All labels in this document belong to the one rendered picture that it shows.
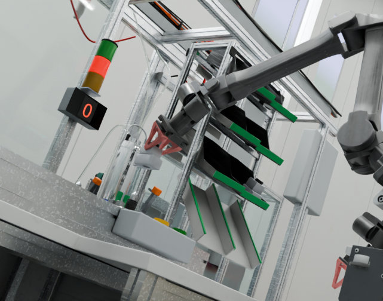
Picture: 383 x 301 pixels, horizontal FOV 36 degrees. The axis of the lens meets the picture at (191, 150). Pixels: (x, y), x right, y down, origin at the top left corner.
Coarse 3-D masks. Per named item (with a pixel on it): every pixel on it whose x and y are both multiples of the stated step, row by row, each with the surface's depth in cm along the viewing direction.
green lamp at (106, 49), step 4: (104, 40) 165; (100, 44) 166; (104, 44) 165; (108, 44) 165; (112, 44) 165; (100, 48) 165; (104, 48) 164; (108, 48) 165; (112, 48) 165; (116, 48) 167; (96, 52) 165; (100, 52) 164; (104, 52) 164; (108, 52) 164; (112, 52) 165; (104, 56) 164; (108, 56) 164; (112, 56) 166
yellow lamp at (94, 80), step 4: (88, 72) 163; (92, 72) 162; (88, 76) 162; (92, 76) 162; (96, 76) 162; (100, 76) 163; (84, 80) 163; (88, 80) 162; (92, 80) 162; (96, 80) 162; (100, 80) 163; (84, 84) 162; (88, 84) 161; (92, 84) 162; (96, 84) 162; (100, 84) 163; (92, 88) 161; (96, 88) 162; (96, 92) 162
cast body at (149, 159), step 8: (144, 144) 165; (144, 152) 164; (152, 152) 163; (160, 152) 165; (136, 160) 164; (144, 160) 162; (152, 160) 161; (160, 160) 164; (144, 168) 167; (152, 168) 164
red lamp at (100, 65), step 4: (96, 56) 164; (100, 56) 164; (96, 60) 164; (100, 60) 163; (104, 60) 164; (108, 60) 164; (92, 64) 164; (96, 64) 163; (100, 64) 163; (104, 64) 164; (108, 64) 165; (92, 68) 163; (96, 68) 163; (100, 68) 163; (104, 68) 164; (108, 68) 165; (96, 72) 163; (100, 72) 163; (104, 72) 164; (104, 76) 164
